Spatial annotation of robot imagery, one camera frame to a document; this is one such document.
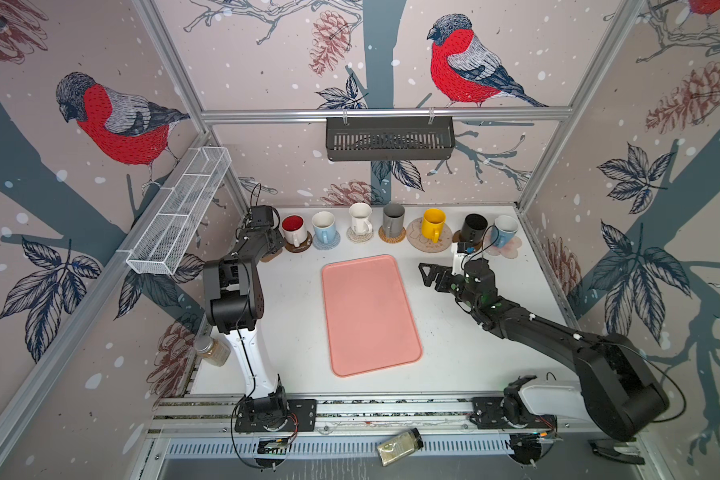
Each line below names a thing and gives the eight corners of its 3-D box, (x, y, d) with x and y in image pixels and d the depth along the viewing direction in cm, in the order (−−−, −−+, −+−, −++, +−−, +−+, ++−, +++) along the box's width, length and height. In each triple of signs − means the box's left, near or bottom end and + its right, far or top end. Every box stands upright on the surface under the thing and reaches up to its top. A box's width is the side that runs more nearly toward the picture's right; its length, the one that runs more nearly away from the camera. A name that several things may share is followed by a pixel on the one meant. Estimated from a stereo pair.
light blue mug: (327, 253, 109) (324, 234, 100) (313, 235, 114) (308, 216, 106) (344, 243, 112) (342, 224, 103) (329, 226, 117) (326, 207, 109)
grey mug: (384, 246, 111) (385, 226, 102) (383, 224, 119) (384, 203, 110) (403, 246, 111) (406, 226, 102) (401, 223, 119) (403, 203, 110)
